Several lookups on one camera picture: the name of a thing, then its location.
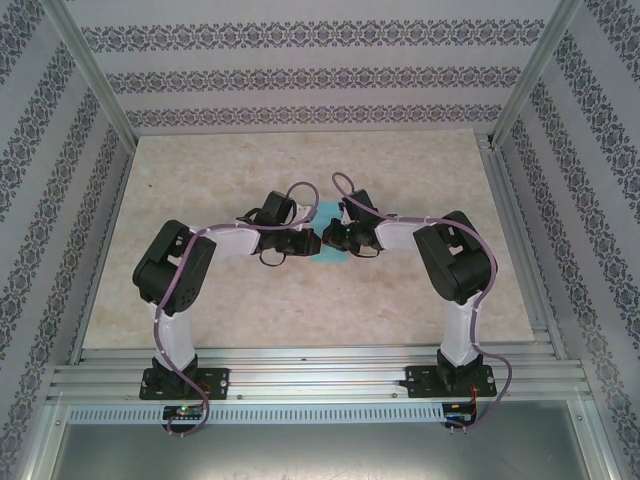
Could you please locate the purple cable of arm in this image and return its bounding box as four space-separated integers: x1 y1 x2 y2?
152 180 321 440
332 172 514 435

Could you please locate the grey metal sheet panel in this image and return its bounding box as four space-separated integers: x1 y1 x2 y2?
29 399 616 480

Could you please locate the aluminium frame post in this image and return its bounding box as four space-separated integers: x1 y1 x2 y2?
489 0 584 149
42 0 139 149

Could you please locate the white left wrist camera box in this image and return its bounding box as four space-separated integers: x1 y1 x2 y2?
292 202 314 231

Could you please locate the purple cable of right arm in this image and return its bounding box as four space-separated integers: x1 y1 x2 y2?
332 172 514 435

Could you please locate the small circuit board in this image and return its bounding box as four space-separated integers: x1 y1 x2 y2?
163 405 205 420
444 403 476 425

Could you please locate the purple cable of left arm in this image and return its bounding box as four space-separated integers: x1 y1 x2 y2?
152 180 321 440

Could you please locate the aluminium mounting rail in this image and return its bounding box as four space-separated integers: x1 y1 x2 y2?
47 347 594 401

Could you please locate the aluminium side rail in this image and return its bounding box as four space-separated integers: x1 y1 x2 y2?
67 142 139 366
477 132 569 361

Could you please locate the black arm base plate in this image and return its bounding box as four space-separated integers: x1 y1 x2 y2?
404 364 497 400
141 367 231 401

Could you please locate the slotted grey cable duct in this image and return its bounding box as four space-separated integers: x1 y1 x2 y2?
67 403 446 424

